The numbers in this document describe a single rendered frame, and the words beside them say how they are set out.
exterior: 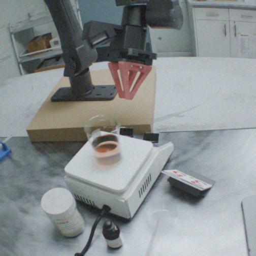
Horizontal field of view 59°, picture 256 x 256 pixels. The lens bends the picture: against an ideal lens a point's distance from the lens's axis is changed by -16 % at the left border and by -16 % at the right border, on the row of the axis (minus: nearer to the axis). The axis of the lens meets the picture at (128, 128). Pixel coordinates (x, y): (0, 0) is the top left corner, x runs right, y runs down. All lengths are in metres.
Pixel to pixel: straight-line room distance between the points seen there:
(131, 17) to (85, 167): 0.30
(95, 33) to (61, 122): 0.27
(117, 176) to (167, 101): 0.37
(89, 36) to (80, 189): 0.27
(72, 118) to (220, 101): 0.40
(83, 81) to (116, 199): 0.39
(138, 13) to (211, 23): 2.26
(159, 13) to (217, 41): 2.35
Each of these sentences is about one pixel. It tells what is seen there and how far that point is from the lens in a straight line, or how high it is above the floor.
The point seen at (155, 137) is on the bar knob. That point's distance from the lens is 0.53.
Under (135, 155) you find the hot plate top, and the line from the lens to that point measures 0.45.
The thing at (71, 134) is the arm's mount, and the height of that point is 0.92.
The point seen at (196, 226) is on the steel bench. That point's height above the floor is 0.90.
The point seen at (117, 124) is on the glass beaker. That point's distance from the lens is 0.41.
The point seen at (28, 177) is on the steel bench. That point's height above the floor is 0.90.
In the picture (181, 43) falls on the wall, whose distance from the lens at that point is 3.41.
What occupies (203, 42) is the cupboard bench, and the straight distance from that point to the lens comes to 2.81.
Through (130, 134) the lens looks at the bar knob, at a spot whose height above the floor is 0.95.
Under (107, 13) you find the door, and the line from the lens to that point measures 3.35.
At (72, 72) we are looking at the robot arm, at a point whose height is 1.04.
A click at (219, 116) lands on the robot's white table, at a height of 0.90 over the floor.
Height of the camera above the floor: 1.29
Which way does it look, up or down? 36 degrees down
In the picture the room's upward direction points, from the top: 10 degrees counter-clockwise
